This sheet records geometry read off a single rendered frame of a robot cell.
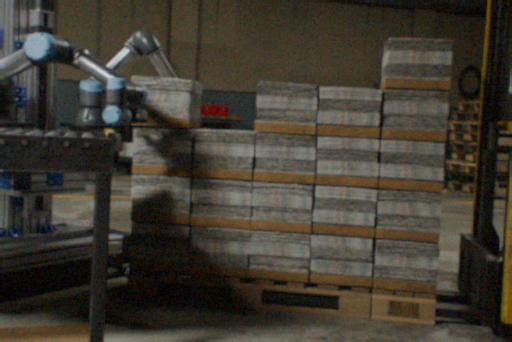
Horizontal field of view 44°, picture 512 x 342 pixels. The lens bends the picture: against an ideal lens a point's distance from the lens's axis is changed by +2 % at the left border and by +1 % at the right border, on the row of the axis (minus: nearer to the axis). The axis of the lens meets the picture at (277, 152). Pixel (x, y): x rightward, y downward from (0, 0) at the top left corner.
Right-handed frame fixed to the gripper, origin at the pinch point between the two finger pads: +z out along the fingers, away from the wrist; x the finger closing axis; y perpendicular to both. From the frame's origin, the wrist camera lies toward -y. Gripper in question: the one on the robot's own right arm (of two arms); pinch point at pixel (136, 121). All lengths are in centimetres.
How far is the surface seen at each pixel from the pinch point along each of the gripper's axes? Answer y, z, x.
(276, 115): 6, 5, -64
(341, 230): -45, 3, -97
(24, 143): -8, -81, 13
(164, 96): 12.2, 6.2, -11.0
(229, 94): 39, 686, 56
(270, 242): -54, 5, -64
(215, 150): -11.9, 6.6, -36.1
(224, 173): -22.4, 5.8, -41.0
